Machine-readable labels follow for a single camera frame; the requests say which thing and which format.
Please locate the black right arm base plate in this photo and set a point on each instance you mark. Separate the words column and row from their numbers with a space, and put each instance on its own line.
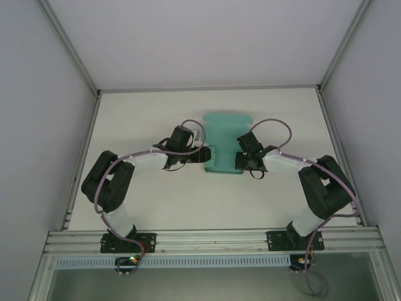
column 275, row 241

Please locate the aluminium frame crossbar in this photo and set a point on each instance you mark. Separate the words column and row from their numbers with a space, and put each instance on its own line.
column 206, row 88

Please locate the grey metal panel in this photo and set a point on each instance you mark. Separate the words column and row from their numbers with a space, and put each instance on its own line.
column 203, row 285

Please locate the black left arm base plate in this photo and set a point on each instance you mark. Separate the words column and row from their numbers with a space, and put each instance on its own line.
column 147, row 243

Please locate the aluminium frame post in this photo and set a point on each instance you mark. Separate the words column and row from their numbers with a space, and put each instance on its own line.
column 344, row 44
column 70, row 47

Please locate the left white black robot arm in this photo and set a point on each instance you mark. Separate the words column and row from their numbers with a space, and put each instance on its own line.
column 106, row 185

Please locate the wide aluminium mounting rail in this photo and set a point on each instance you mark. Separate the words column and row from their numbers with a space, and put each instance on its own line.
column 213, row 241

